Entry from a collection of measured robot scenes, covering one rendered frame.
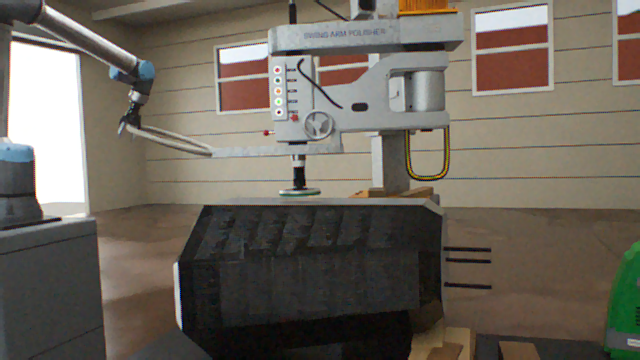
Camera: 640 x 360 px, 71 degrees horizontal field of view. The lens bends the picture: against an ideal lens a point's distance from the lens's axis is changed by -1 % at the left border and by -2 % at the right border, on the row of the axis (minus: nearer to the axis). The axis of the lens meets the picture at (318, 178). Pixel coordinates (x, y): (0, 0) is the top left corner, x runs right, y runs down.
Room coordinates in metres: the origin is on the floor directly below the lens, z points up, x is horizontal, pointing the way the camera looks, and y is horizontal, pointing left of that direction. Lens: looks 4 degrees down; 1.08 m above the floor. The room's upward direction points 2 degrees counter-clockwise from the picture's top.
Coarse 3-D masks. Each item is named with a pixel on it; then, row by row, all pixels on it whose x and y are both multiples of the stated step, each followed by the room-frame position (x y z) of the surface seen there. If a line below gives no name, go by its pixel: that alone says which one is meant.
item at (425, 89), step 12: (420, 72) 2.22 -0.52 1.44; (432, 72) 2.21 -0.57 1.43; (408, 84) 2.27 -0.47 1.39; (420, 84) 2.22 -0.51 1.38; (432, 84) 2.20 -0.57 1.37; (444, 84) 2.25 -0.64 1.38; (408, 96) 2.28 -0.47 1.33; (420, 96) 2.22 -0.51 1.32; (432, 96) 2.21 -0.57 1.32; (444, 96) 2.25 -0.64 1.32; (408, 108) 2.28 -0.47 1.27; (420, 108) 2.22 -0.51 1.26; (432, 108) 2.20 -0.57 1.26; (444, 108) 2.25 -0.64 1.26
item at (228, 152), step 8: (304, 144) 2.29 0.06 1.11; (312, 144) 2.29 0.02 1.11; (320, 144) 2.28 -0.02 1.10; (328, 144) 2.28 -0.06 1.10; (216, 152) 2.33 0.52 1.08; (224, 152) 2.32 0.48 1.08; (232, 152) 2.32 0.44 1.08; (240, 152) 2.32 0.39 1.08; (248, 152) 2.31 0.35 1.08; (256, 152) 2.31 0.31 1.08; (264, 152) 2.31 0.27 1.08; (272, 152) 2.30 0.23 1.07; (280, 152) 2.30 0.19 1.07; (288, 152) 2.30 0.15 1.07; (296, 152) 2.29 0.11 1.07; (304, 152) 2.29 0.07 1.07; (312, 152) 2.29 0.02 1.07; (320, 152) 2.28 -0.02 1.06; (328, 152) 2.28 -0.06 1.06
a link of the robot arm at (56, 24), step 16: (0, 0) 1.63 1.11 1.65; (16, 0) 1.64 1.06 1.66; (32, 0) 1.67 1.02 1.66; (16, 16) 1.66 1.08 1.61; (32, 16) 1.68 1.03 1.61; (48, 16) 1.73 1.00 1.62; (64, 32) 1.79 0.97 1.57; (80, 32) 1.84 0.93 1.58; (80, 48) 1.88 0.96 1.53; (96, 48) 1.90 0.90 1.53; (112, 48) 1.96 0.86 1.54; (112, 64) 1.99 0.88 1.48; (128, 64) 2.02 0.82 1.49; (144, 64) 2.08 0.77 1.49; (144, 80) 2.10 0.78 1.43
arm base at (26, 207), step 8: (24, 192) 1.59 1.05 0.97; (32, 192) 1.63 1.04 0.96; (0, 200) 1.55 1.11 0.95; (8, 200) 1.56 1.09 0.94; (16, 200) 1.57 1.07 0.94; (24, 200) 1.59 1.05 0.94; (32, 200) 1.62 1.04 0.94; (0, 208) 1.55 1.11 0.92; (8, 208) 1.55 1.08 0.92; (16, 208) 1.57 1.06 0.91; (24, 208) 1.58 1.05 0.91; (32, 208) 1.61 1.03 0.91; (40, 208) 1.65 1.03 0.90; (0, 216) 1.54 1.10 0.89; (8, 216) 1.55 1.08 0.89; (16, 216) 1.56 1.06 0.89; (24, 216) 1.57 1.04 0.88; (32, 216) 1.60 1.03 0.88; (40, 216) 1.64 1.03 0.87
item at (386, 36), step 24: (312, 24) 2.24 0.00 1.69; (336, 24) 2.23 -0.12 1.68; (360, 24) 2.22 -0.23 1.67; (384, 24) 2.21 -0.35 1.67; (408, 24) 2.18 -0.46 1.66; (432, 24) 2.17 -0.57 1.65; (456, 24) 2.16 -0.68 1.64; (288, 48) 2.25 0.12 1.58; (312, 48) 2.25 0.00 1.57; (336, 48) 2.26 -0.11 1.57; (360, 48) 2.28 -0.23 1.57; (384, 48) 2.30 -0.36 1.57; (408, 48) 2.26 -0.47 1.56; (432, 48) 2.20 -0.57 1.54; (456, 48) 2.33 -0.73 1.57
